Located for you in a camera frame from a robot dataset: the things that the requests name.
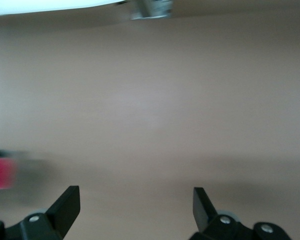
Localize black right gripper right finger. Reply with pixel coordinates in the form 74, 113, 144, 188
189, 186, 256, 240

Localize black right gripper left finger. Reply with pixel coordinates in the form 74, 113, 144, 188
7, 185, 81, 240

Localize red and grey towel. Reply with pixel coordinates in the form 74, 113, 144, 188
0, 149, 18, 191

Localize metal table bracket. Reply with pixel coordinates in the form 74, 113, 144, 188
129, 0, 174, 21

